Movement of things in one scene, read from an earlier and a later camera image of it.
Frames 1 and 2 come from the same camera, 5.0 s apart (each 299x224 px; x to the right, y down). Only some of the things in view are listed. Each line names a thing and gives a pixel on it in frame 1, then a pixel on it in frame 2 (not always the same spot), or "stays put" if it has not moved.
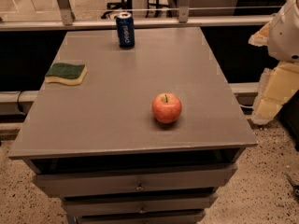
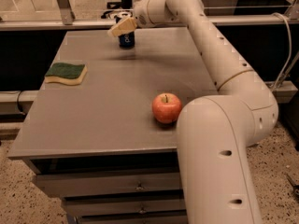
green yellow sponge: x=60 y=72 stays put
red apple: x=166 y=107 stays put
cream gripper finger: x=277 y=86 -> x=123 y=26
